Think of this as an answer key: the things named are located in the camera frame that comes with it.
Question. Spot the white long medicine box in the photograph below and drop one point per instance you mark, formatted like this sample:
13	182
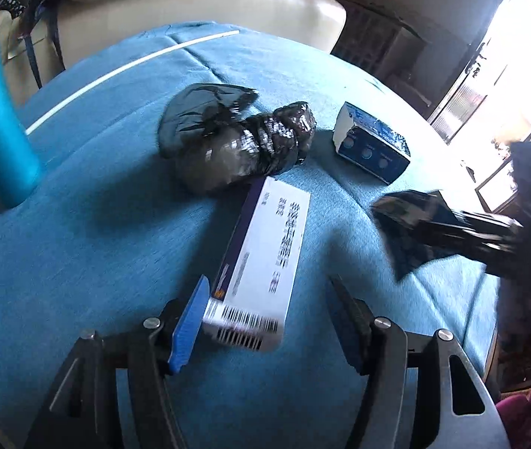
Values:
251	294

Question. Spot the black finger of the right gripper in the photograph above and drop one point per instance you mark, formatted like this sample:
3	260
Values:
481	237

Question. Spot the cream leather sofa right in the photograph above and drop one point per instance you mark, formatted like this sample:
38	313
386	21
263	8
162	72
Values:
86	27

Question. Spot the black plastic bag bundle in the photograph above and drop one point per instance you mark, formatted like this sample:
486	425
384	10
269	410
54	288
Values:
214	144

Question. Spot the white thin stick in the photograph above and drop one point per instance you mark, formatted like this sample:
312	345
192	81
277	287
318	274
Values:
119	70

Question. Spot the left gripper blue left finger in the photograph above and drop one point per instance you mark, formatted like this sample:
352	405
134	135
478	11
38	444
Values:
188	326

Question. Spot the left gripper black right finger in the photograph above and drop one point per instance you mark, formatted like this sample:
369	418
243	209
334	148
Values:
351	319

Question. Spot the dark blue product box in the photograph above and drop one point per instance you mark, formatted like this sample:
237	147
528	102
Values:
370	143

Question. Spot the blue tablecloth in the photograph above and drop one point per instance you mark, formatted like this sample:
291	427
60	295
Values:
110	236

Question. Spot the blue foil packet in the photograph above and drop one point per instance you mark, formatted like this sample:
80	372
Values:
402	218

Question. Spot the white baby crib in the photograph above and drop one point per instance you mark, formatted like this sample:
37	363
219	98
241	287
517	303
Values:
377	40

